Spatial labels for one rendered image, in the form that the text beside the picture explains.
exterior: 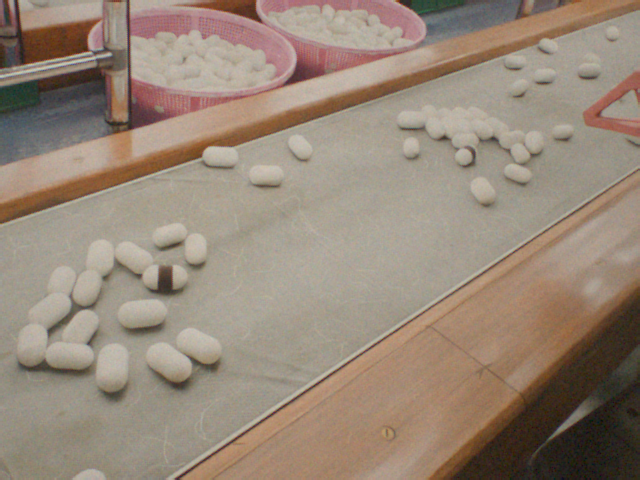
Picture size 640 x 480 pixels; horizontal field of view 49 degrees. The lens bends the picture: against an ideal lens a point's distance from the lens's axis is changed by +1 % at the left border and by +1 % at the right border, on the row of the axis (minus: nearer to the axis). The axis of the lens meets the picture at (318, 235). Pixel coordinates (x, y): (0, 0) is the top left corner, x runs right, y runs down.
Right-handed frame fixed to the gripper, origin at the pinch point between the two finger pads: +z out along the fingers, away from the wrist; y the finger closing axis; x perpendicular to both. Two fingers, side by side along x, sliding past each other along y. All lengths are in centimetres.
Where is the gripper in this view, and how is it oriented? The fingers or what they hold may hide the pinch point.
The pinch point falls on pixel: (592, 116)
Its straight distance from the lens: 75.2
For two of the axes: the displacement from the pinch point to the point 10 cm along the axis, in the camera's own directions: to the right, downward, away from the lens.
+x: 3.2, 9.4, 1.4
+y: -7.0, 3.3, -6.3
